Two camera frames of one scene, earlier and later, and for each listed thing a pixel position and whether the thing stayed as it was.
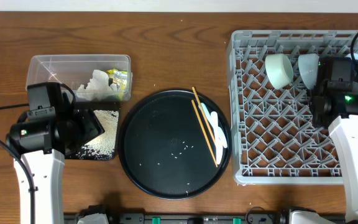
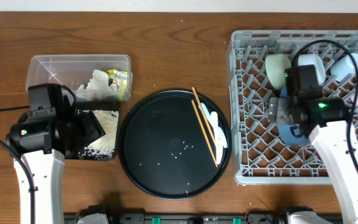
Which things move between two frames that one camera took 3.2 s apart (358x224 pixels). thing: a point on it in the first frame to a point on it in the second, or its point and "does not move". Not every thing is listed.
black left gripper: [95, 129] does not move
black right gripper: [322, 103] to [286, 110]
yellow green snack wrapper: [120, 79] does not move
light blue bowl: [308, 65] does not move
